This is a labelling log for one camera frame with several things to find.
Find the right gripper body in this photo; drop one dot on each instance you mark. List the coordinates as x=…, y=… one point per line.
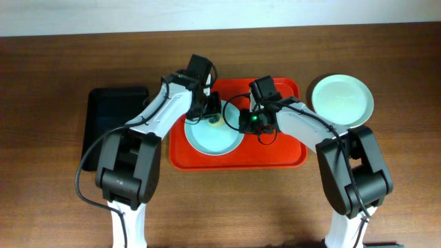
x=253, y=122

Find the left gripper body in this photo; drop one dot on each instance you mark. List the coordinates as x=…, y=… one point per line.
x=211, y=104

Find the green yellow sponge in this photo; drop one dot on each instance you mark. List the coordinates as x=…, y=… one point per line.
x=215, y=121

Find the light blue plate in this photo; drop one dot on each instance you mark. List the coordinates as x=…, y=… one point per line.
x=215, y=141

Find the cream white plate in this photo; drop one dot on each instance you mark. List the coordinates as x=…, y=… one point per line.
x=338, y=85

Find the mint green plate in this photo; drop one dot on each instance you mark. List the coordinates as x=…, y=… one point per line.
x=347, y=111

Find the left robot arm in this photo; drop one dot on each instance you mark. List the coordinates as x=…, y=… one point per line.
x=129, y=161

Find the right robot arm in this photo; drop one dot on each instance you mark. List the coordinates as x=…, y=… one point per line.
x=354, y=175

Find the red plastic tray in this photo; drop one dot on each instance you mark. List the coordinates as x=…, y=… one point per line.
x=284, y=152

